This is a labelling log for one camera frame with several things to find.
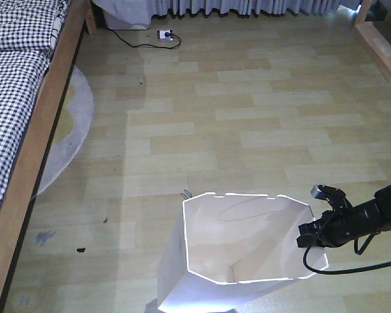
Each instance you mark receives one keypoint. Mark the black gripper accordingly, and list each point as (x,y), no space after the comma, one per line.
(341,224)

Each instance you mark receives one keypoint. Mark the white plastic trash bin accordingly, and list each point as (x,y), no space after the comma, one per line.
(225,251)

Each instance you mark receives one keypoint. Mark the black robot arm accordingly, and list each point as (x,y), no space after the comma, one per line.
(382,199)

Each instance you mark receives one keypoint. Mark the wooden furniture base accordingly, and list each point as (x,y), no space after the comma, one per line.
(373,36)

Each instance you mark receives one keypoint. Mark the floor power socket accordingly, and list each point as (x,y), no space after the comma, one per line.
(165,35)

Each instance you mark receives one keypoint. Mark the grey pleated curtain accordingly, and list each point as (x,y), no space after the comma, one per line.
(141,12)

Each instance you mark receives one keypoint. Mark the black white checkered bedding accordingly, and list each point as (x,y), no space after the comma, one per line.
(29,32)

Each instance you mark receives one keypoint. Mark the wooden bed frame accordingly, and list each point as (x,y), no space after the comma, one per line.
(35,142)

